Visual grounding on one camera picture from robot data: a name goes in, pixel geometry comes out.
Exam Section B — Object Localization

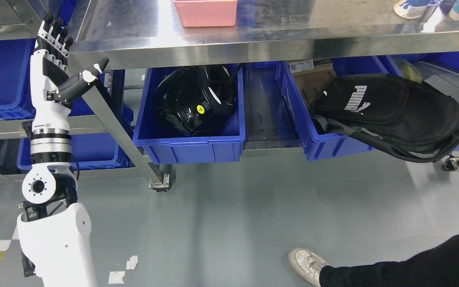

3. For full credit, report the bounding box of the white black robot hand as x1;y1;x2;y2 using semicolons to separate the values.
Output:
29;13;109;134

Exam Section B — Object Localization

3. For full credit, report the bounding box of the pink plastic storage box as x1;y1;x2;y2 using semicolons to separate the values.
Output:
173;0;238;28

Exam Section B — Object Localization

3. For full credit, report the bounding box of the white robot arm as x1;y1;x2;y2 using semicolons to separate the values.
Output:
17;120;97;287

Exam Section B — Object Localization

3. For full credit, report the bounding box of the cardboard box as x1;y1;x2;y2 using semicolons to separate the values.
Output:
286;58;337;109

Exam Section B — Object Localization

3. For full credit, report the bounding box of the blue bin far left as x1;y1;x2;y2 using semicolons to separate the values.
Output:
0;39;35;121

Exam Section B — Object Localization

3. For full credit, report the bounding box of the blue bin lower left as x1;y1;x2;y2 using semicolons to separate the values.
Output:
16;98;134;170

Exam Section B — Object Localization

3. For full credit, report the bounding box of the stainless steel work table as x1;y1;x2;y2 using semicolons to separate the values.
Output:
65;0;459;193

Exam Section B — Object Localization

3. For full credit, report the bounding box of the blue bin with helmet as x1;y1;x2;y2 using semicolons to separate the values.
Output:
133;64;246;165

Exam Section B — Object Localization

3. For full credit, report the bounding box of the black glossy helmet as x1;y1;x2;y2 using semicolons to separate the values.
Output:
153;64;242;137

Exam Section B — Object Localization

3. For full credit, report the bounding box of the blue bin with backpack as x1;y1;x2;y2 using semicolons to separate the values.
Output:
275;55;398;161

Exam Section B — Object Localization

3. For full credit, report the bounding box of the white sneaker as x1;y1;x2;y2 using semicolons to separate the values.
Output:
288;248;329;287

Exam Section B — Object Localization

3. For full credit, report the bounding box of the black Puma backpack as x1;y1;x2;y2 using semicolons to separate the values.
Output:
310;73;459;163

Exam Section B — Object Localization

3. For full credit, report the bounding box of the blue white bottle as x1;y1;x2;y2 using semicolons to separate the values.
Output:
393;0;430;19

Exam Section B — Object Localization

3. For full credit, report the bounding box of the black trouser leg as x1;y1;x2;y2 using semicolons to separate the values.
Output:
319;234;459;287

